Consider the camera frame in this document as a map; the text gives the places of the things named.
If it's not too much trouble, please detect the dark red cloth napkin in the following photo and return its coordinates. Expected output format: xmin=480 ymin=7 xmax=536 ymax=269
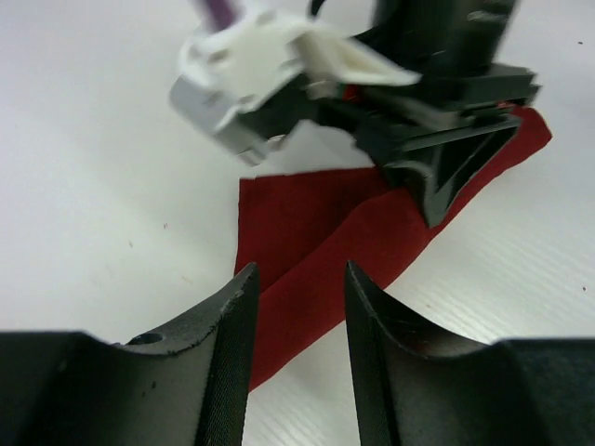
xmin=231 ymin=87 xmax=554 ymax=394

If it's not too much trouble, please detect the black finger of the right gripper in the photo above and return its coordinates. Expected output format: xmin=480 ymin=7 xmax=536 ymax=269
xmin=355 ymin=112 xmax=522 ymax=228

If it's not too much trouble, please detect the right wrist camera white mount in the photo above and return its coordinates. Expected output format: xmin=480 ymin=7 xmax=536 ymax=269
xmin=169 ymin=1 xmax=416 ymax=165

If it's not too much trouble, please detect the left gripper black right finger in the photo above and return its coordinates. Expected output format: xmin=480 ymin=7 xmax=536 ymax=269
xmin=345 ymin=263 xmax=594 ymax=445

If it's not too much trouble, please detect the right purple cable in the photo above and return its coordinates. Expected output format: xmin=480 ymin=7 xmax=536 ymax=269
xmin=197 ymin=0 xmax=243 ymax=29

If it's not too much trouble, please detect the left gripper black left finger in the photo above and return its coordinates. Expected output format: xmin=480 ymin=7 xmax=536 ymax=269
xmin=1 ymin=265 xmax=259 ymax=445

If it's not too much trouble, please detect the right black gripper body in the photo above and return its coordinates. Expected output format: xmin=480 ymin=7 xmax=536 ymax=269
xmin=307 ymin=1 xmax=539 ymax=139

